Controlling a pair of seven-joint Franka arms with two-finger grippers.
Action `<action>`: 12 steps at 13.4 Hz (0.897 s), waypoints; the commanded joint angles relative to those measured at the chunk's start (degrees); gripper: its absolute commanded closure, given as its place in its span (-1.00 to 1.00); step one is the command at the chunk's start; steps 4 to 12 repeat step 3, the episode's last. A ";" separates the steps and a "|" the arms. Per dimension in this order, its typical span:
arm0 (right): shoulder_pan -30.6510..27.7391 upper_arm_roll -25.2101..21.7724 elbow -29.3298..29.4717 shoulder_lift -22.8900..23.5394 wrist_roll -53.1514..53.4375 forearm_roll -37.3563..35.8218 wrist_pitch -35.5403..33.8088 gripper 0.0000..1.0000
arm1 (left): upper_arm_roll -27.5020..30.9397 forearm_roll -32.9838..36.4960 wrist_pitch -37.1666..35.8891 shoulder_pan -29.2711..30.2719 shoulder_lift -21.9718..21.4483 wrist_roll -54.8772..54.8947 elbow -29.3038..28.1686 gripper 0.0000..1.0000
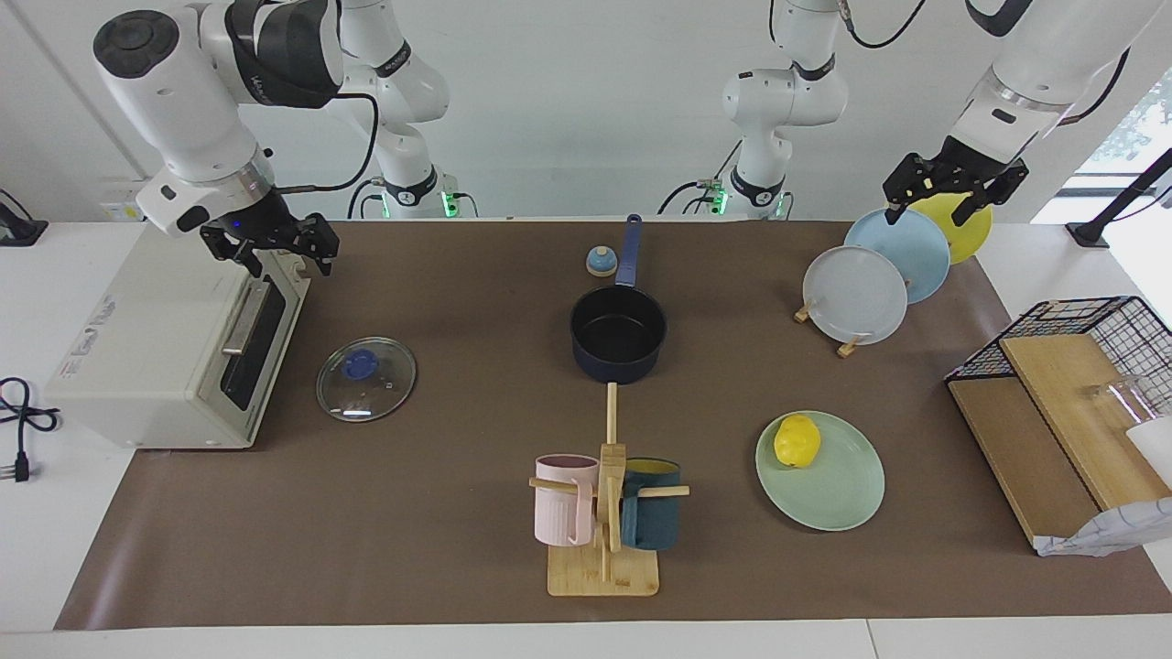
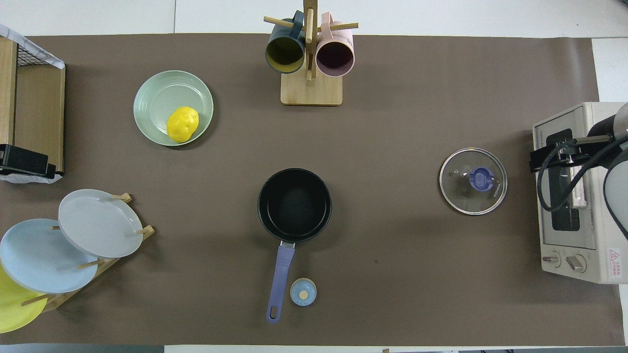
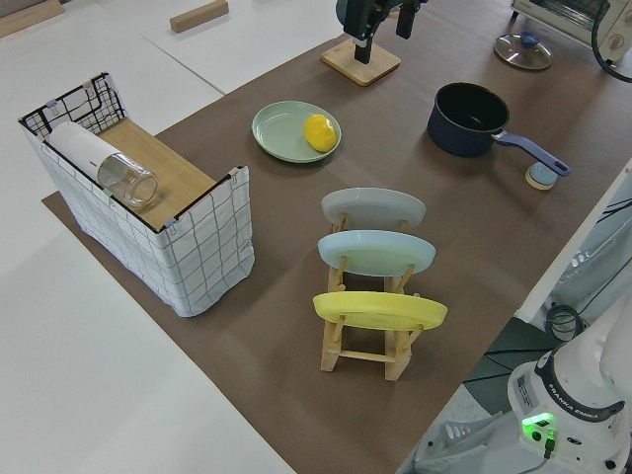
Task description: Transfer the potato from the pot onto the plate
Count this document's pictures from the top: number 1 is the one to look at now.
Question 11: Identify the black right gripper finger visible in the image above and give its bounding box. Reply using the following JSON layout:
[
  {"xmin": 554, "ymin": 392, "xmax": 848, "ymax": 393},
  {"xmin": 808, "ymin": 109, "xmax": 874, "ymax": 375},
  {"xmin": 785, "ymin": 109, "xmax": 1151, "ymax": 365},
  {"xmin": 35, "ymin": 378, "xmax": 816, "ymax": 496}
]
[
  {"xmin": 291, "ymin": 212, "xmax": 341, "ymax": 278},
  {"xmin": 200, "ymin": 224, "xmax": 265, "ymax": 278}
]

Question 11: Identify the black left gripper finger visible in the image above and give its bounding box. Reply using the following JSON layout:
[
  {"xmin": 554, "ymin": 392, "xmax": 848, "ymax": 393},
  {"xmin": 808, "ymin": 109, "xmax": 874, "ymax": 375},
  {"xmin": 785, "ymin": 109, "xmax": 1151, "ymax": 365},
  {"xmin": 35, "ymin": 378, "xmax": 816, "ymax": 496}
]
[
  {"xmin": 883, "ymin": 153, "xmax": 944, "ymax": 226},
  {"xmin": 952, "ymin": 160, "xmax": 1030, "ymax": 228}
]

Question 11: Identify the glass lid with blue knob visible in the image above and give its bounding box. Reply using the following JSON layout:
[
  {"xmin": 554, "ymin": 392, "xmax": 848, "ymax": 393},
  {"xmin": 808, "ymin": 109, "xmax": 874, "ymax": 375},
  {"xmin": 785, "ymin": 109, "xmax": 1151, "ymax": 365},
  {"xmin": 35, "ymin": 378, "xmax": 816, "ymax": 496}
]
[{"xmin": 316, "ymin": 337, "xmax": 418, "ymax": 424}]

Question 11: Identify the yellow potato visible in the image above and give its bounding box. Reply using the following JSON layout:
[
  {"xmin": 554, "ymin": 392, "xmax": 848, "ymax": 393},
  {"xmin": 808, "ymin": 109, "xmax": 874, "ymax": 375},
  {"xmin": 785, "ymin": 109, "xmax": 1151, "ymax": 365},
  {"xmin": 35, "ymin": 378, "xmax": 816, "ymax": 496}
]
[{"xmin": 774, "ymin": 414, "xmax": 822, "ymax": 469}]

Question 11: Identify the yellow plate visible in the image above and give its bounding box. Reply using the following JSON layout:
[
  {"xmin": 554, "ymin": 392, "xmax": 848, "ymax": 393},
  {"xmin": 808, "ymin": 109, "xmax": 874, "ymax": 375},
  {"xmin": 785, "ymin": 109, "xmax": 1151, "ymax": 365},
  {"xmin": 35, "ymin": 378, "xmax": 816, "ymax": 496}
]
[{"xmin": 906, "ymin": 192, "xmax": 993, "ymax": 266}]

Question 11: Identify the light blue plate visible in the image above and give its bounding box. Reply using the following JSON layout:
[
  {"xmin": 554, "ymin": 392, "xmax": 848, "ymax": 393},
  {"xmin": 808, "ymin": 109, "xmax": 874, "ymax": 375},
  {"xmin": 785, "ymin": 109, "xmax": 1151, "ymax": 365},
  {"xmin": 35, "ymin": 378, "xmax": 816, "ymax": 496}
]
[{"xmin": 844, "ymin": 207, "xmax": 952, "ymax": 305}]

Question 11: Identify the grey plate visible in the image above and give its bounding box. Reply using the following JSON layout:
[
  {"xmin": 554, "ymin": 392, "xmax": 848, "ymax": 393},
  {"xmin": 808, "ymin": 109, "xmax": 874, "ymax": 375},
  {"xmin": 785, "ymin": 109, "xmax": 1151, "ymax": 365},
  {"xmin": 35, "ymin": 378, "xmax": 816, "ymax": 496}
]
[{"xmin": 803, "ymin": 245, "xmax": 909, "ymax": 346}]

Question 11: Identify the wooden plate rack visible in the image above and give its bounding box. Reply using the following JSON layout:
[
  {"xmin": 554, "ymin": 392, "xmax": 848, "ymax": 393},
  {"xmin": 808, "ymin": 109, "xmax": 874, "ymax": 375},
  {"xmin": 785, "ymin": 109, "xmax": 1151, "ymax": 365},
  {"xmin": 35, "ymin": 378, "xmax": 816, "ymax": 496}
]
[{"xmin": 794, "ymin": 295, "xmax": 866, "ymax": 359}]

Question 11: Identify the mint green plate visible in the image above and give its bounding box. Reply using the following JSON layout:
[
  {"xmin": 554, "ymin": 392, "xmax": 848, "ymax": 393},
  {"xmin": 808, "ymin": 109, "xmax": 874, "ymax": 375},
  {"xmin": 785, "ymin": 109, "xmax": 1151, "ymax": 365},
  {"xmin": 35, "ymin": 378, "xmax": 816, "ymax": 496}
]
[{"xmin": 755, "ymin": 410, "xmax": 886, "ymax": 532}]

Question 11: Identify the cream toaster oven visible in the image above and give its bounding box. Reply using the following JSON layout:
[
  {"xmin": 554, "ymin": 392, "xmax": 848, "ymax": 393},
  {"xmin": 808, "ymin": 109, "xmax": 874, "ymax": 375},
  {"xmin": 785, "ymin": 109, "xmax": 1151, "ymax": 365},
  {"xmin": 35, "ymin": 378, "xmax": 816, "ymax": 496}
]
[{"xmin": 44, "ymin": 211, "xmax": 312, "ymax": 450}]

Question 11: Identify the clear glass cup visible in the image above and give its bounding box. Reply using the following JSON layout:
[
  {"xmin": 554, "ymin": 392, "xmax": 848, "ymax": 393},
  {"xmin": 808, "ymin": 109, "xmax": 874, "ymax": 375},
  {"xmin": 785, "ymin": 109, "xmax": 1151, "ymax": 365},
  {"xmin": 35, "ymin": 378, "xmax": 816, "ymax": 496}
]
[{"xmin": 1085, "ymin": 375, "xmax": 1156, "ymax": 424}]

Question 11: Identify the brown table mat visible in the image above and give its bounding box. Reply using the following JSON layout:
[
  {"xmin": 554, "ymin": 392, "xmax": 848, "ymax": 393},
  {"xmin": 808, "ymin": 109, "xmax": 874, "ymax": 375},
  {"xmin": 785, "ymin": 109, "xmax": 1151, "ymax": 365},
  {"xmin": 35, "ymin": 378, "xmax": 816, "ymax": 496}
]
[{"xmin": 55, "ymin": 220, "xmax": 1172, "ymax": 631}]

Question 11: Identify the white cup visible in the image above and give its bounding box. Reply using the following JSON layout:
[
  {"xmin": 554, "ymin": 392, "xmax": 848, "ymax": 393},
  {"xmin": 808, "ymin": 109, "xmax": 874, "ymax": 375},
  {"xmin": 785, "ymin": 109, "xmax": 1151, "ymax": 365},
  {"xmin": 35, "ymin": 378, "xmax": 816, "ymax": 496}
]
[{"xmin": 1126, "ymin": 416, "xmax": 1172, "ymax": 486}]

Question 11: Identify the dark blue saucepan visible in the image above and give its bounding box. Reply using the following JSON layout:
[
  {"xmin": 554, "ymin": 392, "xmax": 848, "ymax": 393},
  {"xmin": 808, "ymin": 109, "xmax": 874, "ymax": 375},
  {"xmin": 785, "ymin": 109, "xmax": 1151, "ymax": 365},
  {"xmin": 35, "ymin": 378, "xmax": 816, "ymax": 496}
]
[{"xmin": 570, "ymin": 214, "xmax": 668, "ymax": 384}]

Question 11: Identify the pink ribbed mug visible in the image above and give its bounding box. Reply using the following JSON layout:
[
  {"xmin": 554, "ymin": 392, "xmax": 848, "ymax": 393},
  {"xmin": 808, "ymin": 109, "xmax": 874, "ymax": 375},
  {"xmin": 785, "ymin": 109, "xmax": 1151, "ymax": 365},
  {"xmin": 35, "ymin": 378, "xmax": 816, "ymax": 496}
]
[{"xmin": 535, "ymin": 454, "xmax": 601, "ymax": 548}]

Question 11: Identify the teal mug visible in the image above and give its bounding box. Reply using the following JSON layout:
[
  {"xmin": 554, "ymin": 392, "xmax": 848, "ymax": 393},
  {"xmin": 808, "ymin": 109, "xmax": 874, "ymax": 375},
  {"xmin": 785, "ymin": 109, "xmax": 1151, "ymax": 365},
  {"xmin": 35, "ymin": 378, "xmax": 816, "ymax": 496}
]
[{"xmin": 621, "ymin": 458, "xmax": 683, "ymax": 551}]

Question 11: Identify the wooden mug tree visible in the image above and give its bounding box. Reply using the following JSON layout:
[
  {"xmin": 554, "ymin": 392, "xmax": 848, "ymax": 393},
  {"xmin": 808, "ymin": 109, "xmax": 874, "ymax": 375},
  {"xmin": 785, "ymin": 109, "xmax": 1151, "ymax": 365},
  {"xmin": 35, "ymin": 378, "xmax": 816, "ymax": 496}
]
[{"xmin": 529, "ymin": 383, "xmax": 690, "ymax": 598}]

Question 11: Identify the black right base cable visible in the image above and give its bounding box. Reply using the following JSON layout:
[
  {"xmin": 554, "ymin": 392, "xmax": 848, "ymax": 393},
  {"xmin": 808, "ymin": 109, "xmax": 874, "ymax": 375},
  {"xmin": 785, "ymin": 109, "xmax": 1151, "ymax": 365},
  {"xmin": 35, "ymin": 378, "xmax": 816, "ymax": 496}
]
[{"xmin": 346, "ymin": 177, "xmax": 387, "ymax": 219}]

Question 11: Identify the black base cable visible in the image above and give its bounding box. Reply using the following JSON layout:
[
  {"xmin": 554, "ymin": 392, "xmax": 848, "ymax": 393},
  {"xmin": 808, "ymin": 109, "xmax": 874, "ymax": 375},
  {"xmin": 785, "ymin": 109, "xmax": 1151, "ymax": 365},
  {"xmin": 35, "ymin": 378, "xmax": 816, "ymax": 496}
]
[
  {"xmin": 657, "ymin": 139, "xmax": 744, "ymax": 216},
  {"xmin": 346, "ymin": 177, "xmax": 387, "ymax": 219}
]

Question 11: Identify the white wall socket box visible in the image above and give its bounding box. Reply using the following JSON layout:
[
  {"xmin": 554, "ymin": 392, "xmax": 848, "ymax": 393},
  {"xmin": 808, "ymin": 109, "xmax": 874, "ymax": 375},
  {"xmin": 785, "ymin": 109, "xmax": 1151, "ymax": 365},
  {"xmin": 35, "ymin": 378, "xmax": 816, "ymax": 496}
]
[{"xmin": 99, "ymin": 178, "xmax": 152, "ymax": 222}]

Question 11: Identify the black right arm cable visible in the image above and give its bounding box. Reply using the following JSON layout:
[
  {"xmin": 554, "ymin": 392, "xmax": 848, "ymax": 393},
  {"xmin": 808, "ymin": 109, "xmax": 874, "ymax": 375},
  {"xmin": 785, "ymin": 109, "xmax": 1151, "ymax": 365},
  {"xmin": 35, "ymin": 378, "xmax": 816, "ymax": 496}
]
[{"xmin": 275, "ymin": 90, "xmax": 382, "ymax": 195}]

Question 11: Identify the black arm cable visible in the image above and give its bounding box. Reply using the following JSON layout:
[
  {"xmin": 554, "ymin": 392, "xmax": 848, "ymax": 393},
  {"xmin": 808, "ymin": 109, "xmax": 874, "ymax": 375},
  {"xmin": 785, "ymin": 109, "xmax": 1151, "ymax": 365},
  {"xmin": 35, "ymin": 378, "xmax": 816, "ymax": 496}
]
[
  {"xmin": 1067, "ymin": 46, "xmax": 1129, "ymax": 122},
  {"xmin": 275, "ymin": 90, "xmax": 382, "ymax": 195}
]

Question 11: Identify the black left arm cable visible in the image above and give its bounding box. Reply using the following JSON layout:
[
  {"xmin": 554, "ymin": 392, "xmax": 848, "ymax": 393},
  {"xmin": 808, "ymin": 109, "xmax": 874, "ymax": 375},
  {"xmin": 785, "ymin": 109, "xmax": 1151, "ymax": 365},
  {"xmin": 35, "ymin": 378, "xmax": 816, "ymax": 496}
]
[{"xmin": 1067, "ymin": 46, "xmax": 1129, "ymax": 122}]

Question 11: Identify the black wire basket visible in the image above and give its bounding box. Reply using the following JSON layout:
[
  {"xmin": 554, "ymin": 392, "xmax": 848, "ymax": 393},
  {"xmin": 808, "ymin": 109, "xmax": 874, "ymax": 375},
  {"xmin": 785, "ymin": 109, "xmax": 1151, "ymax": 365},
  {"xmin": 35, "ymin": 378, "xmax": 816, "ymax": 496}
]
[{"xmin": 945, "ymin": 296, "xmax": 1172, "ymax": 422}]

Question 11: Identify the black desk mount base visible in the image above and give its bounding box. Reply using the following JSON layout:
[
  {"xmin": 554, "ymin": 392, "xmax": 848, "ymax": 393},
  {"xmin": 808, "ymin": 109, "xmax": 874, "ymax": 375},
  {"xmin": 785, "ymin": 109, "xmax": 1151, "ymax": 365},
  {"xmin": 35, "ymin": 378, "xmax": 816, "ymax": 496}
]
[{"xmin": 0, "ymin": 189, "xmax": 49, "ymax": 248}]

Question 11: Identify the black left base cable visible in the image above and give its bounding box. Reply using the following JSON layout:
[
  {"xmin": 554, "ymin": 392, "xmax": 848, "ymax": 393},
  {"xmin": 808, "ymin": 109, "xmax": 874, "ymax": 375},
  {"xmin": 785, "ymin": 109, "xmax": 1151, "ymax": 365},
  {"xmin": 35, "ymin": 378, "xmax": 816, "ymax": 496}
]
[{"xmin": 657, "ymin": 139, "xmax": 744, "ymax": 216}]

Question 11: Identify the black power cord with plug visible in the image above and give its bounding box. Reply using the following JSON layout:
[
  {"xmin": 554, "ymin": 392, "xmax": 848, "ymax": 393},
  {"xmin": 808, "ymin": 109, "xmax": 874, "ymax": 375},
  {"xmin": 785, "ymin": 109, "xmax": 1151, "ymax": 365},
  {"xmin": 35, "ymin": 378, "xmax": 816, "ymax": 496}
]
[{"xmin": 0, "ymin": 377, "xmax": 61, "ymax": 483}]

